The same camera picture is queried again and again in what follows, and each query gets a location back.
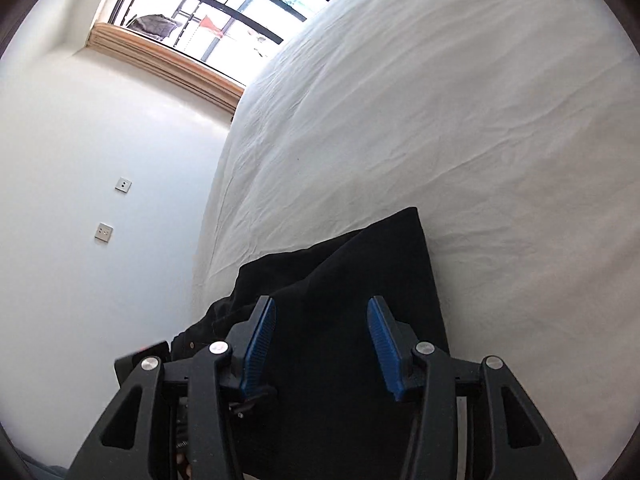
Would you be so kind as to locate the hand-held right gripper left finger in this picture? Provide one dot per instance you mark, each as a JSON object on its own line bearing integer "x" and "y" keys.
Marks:
{"x": 257, "y": 345}

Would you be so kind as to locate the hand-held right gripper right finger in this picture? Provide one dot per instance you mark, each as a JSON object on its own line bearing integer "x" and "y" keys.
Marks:
{"x": 385, "y": 350}

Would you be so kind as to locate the black denim pants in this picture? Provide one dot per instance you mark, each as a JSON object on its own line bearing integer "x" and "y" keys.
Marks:
{"x": 330, "y": 280}

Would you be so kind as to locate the bed with white sheet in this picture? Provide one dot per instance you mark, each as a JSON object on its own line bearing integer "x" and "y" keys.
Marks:
{"x": 425, "y": 110}

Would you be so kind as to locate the beige curtain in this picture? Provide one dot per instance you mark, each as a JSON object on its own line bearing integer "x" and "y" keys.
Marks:
{"x": 160, "y": 62}

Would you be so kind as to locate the hanging red cloth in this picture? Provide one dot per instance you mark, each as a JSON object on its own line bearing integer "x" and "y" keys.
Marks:
{"x": 211, "y": 26}

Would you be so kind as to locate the hanging grey garment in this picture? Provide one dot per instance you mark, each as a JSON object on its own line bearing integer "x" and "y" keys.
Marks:
{"x": 152, "y": 26}

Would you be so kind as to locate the glass balcony door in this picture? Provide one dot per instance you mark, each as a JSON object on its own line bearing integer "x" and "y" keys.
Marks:
{"x": 200, "y": 10}

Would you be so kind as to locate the large white wall socket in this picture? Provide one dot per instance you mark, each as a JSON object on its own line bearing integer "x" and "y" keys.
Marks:
{"x": 103, "y": 232}

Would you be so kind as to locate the small white wall socket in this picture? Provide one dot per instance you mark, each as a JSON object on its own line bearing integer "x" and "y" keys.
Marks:
{"x": 122, "y": 184}

